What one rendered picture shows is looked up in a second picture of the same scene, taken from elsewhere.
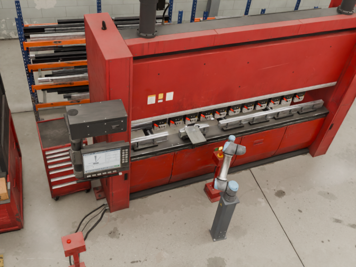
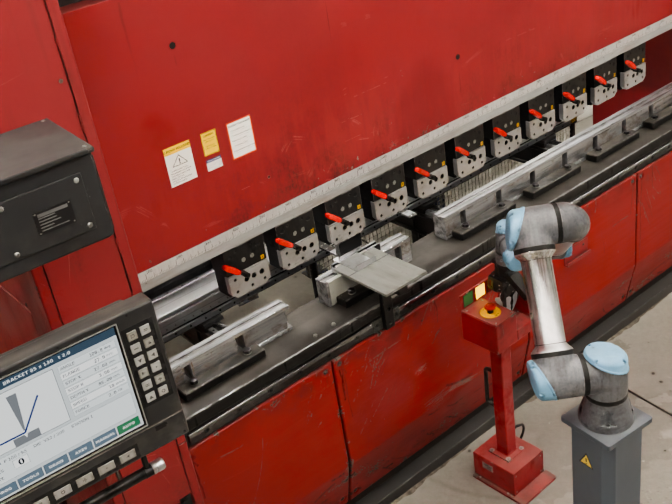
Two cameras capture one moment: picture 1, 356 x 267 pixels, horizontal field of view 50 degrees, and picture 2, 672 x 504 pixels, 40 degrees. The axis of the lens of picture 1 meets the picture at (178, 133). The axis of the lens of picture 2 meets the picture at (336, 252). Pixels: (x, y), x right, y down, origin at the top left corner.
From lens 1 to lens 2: 1.83 m
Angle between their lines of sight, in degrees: 15
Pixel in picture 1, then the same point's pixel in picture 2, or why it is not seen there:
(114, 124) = (45, 206)
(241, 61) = not seen: outside the picture
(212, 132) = (427, 257)
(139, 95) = (128, 152)
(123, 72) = (22, 13)
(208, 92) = (368, 99)
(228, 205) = (617, 449)
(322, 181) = not seen: outside the picture
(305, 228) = not seen: outside the picture
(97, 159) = (28, 412)
